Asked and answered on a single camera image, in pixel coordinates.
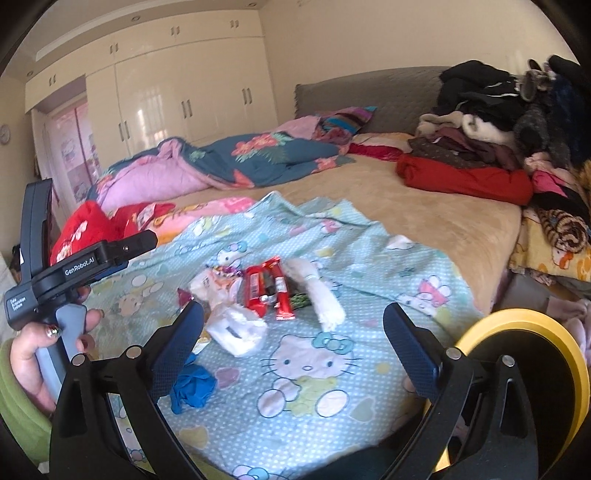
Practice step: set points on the wall clock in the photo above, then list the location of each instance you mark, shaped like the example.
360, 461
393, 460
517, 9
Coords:
3, 134

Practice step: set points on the beige blanket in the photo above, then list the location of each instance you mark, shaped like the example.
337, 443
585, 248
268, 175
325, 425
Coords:
415, 207

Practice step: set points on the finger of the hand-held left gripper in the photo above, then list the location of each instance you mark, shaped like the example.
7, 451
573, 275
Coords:
134, 244
34, 221

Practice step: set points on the cartoon cat bed sheet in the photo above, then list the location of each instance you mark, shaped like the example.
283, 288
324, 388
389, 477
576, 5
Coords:
323, 369

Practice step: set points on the person's left hand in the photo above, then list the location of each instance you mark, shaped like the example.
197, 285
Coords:
27, 364

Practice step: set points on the yellow-rimmed black bin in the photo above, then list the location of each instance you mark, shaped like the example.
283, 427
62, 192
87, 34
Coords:
531, 327

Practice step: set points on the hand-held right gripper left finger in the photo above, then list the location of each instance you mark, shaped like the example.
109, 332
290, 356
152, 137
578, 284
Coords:
178, 353

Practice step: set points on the green snack wrapper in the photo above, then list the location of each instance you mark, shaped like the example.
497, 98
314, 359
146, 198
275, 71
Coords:
300, 301

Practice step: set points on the brown striped cloth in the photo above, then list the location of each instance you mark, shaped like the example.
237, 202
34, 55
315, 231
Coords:
563, 228

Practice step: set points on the cream wardrobe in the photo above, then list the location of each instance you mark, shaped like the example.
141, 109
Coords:
152, 92

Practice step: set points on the grey headboard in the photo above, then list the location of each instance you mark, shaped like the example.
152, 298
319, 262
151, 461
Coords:
392, 101

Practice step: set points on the floral quilt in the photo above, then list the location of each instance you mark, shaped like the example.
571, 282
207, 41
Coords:
258, 152

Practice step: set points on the red printed cushion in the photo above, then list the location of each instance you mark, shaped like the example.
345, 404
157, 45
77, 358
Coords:
83, 228

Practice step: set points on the blue glove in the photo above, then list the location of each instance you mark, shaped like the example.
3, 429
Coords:
194, 385

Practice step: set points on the pile of clothes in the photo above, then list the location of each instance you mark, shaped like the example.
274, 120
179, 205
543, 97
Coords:
485, 92

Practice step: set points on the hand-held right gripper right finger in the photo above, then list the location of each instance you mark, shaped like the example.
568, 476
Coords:
411, 355

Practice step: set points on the white plastic bag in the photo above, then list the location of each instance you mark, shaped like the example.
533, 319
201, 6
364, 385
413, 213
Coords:
235, 330

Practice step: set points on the dark red cloth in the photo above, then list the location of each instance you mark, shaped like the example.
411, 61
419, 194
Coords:
374, 151

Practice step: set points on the dark red wrapper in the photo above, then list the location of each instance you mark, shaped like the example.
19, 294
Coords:
184, 295

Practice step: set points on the yellow cartoon blanket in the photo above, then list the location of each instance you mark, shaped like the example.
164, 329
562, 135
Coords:
535, 251

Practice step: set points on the purple candy wrapper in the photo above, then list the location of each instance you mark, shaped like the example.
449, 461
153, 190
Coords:
226, 271

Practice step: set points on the red snack wrapper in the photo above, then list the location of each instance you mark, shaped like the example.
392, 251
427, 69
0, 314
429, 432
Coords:
255, 288
282, 295

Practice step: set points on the red folded cloth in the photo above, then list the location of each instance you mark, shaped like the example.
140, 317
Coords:
461, 180

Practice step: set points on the striped pillow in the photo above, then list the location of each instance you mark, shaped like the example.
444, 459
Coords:
344, 119

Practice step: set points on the pink printed cloth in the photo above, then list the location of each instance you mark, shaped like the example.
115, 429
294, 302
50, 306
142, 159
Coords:
203, 210

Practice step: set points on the white tissue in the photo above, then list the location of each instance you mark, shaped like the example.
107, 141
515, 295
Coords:
323, 300

